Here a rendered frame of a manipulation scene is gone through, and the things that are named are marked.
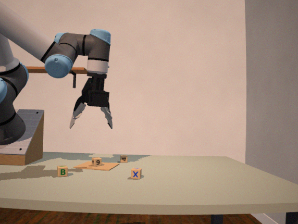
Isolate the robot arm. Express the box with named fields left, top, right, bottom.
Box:
left=0, top=2, right=111, bottom=145

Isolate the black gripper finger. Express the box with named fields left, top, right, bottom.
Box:
left=101, top=103, right=113, bottom=129
left=69, top=93, right=86, bottom=129

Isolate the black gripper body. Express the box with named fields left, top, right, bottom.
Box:
left=83, top=72, right=109, bottom=107

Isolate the orange flat mat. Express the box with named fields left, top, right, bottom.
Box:
left=73, top=161, right=120, bottom=171

